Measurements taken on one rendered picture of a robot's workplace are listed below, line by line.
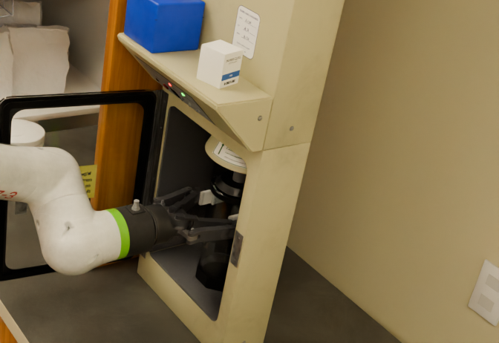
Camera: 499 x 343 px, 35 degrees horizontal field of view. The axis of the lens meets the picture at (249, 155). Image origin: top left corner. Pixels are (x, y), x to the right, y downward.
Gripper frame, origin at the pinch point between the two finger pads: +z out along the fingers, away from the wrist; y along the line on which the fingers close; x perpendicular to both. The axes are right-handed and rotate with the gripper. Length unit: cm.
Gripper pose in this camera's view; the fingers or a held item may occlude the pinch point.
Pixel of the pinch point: (232, 206)
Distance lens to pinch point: 157.7
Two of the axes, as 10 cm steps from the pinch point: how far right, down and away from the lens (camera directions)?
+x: -1.8, 8.8, 4.5
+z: 7.8, -1.5, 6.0
